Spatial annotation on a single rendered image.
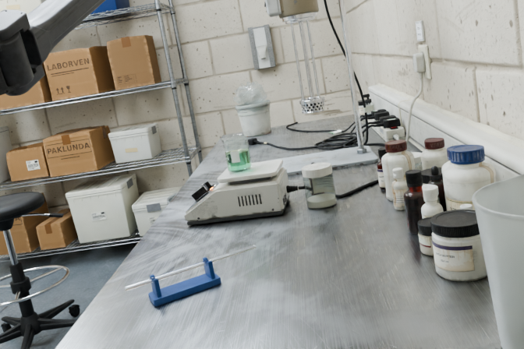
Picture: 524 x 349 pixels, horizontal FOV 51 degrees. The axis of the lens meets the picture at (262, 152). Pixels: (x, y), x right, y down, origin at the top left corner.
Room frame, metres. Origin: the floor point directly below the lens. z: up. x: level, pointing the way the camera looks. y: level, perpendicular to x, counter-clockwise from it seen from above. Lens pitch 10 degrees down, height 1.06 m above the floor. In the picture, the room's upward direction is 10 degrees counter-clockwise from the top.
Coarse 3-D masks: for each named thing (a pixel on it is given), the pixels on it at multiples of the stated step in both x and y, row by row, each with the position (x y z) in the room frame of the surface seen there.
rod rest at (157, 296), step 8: (208, 264) 0.75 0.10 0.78; (208, 272) 0.76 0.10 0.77; (184, 280) 0.76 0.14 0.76; (192, 280) 0.76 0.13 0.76; (200, 280) 0.75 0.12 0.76; (208, 280) 0.75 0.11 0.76; (216, 280) 0.75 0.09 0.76; (152, 288) 0.74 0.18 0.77; (168, 288) 0.74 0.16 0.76; (176, 288) 0.74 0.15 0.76; (184, 288) 0.73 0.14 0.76; (192, 288) 0.73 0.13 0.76; (200, 288) 0.74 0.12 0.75; (152, 296) 0.72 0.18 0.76; (160, 296) 0.72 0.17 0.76; (168, 296) 0.72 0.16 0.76; (176, 296) 0.72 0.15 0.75; (184, 296) 0.73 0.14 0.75; (160, 304) 0.71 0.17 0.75
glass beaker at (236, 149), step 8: (232, 136) 1.07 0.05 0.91; (240, 136) 1.12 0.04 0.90; (224, 144) 1.08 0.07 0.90; (232, 144) 1.07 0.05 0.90; (240, 144) 1.07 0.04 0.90; (248, 144) 1.09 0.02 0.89; (232, 152) 1.07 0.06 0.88; (240, 152) 1.07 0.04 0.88; (248, 152) 1.08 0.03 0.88; (232, 160) 1.07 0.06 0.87; (240, 160) 1.07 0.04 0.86; (248, 160) 1.08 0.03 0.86; (232, 168) 1.07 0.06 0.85; (240, 168) 1.07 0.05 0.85; (248, 168) 1.08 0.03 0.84
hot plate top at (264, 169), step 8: (272, 160) 1.14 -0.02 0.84; (280, 160) 1.13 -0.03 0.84; (256, 168) 1.09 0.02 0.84; (264, 168) 1.08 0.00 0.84; (272, 168) 1.07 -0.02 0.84; (224, 176) 1.07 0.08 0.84; (232, 176) 1.06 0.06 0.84; (240, 176) 1.05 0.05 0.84; (248, 176) 1.04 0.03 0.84; (256, 176) 1.04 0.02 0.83; (264, 176) 1.04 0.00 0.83; (272, 176) 1.03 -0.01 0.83
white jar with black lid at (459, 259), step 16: (432, 224) 0.66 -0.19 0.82; (448, 224) 0.64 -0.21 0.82; (464, 224) 0.63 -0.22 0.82; (432, 240) 0.67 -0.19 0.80; (448, 240) 0.64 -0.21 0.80; (464, 240) 0.63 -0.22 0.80; (448, 256) 0.64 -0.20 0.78; (464, 256) 0.63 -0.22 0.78; (480, 256) 0.63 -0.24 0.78; (448, 272) 0.64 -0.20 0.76; (464, 272) 0.63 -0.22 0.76; (480, 272) 0.63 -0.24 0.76
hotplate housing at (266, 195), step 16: (224, 192) 1.05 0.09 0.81; (240, 192) 1.04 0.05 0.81; (256, 192) 1.03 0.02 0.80; (272, 192) 1.03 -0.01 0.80; (288, 192) 1.11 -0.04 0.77; (192, 208) 1.06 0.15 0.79; (208, 208) 1.05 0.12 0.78; (224, 208) 1.05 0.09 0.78; (240, 208) 1.04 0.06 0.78; (256, 208) 1.04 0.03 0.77; (272, 208) 1.03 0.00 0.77; (192, 224) 1.06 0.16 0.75
